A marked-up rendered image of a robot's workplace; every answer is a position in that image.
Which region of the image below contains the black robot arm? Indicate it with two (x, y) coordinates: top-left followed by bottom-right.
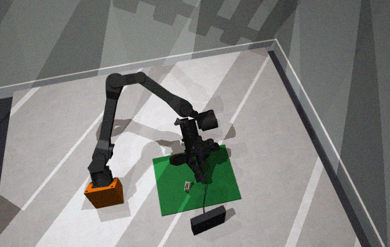
(88, 71), (218, 189)

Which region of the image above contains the green flat circuit board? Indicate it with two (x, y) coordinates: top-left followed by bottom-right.
(152, 144), (241, 216)

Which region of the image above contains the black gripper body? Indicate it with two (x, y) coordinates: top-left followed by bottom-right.
(169, 133), (220, 166)

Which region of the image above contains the black connector plug with cable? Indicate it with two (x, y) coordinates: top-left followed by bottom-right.
(194, 167), (206, 213)

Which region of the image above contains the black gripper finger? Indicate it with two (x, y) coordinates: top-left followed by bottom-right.
(186, 160), (199, 177)
(196, 154), (210, 174)

